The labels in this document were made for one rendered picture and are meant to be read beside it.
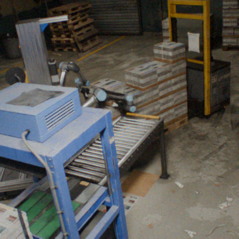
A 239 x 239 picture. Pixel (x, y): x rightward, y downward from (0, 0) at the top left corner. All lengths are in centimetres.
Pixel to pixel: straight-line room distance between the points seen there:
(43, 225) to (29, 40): 207
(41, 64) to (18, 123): 178
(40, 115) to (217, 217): 232
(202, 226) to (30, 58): 258
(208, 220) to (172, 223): 38
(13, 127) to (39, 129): 24
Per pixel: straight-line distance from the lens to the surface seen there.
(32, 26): 391
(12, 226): 246
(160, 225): 373
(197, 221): 377
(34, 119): 217
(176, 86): 519
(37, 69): 402
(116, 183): 277
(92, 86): 455
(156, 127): 383
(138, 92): 472
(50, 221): 278
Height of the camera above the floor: 257
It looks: 26 degrees down
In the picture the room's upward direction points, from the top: 7 degrees counter-clockwise
